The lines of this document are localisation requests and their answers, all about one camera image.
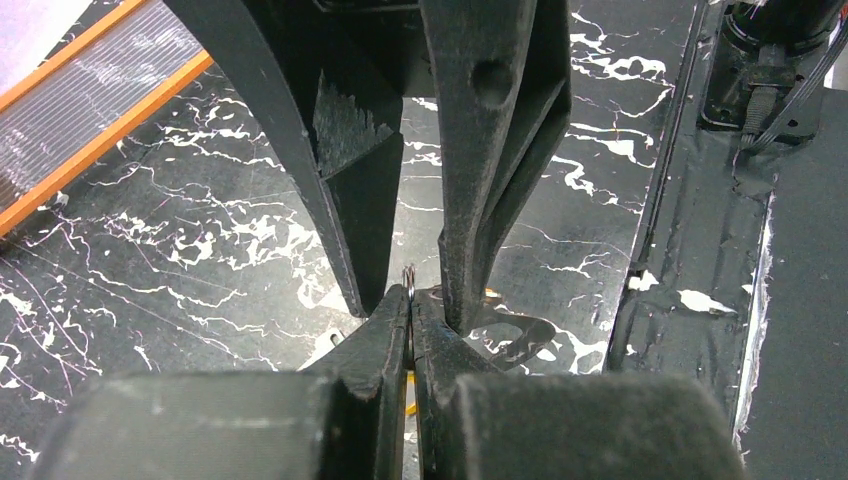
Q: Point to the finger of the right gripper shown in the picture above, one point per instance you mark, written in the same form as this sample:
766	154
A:
501	72
324	79

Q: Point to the orange two-tier rack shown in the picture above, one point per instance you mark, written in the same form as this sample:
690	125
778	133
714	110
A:
74	107

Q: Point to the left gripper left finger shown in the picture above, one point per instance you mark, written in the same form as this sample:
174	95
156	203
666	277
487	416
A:
342	417

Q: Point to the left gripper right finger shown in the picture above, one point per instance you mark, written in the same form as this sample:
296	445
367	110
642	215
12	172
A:
477	422

